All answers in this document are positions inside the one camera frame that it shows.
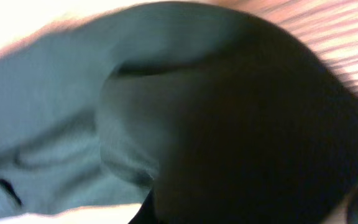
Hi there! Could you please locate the black t-shirt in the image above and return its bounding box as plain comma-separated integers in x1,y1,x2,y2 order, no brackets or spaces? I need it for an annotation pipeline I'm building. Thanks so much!
0,2,358,223

